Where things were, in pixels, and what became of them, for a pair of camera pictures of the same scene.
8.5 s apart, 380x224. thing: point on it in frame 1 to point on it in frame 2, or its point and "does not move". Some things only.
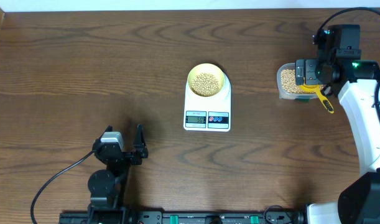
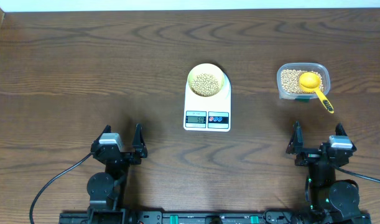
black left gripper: (140, 149) does not move
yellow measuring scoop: (315, 88) does not move
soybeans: (205, 84) does not move
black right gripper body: (313, 71) to (308, 157)
